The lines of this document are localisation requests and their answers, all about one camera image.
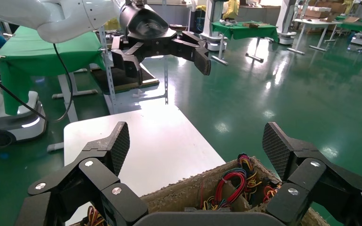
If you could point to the yellow bag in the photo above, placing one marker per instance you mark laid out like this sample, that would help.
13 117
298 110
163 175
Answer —
231 9

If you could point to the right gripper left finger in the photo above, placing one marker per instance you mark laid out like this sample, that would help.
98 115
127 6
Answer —
74 187

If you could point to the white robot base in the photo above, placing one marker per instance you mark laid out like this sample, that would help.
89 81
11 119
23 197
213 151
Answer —
15 124

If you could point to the dark shelf board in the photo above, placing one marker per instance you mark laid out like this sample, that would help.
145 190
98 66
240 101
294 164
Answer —
118 79

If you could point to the brown cardboard divider box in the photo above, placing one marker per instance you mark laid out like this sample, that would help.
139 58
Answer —
174 193

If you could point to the large green tablecloth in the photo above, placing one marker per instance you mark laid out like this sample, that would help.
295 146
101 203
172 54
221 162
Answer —
37 53

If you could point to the white table leg frame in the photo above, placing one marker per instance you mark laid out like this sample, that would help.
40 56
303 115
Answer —
221 51
67 93

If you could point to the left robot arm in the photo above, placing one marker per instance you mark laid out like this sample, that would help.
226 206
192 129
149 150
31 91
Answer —
59 17

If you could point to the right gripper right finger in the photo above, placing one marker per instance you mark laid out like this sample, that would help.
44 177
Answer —
324 190

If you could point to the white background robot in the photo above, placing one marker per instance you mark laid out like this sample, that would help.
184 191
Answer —
287 21
212 18

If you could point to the white background table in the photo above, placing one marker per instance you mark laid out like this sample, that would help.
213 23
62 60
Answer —
316 25

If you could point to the stacked cardboard boxes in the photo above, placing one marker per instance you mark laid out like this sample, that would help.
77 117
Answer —
321 11

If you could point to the perforated metal rack frame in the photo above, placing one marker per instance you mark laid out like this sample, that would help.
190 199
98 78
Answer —
109 81

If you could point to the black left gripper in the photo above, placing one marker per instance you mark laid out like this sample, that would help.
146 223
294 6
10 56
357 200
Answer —
146 28

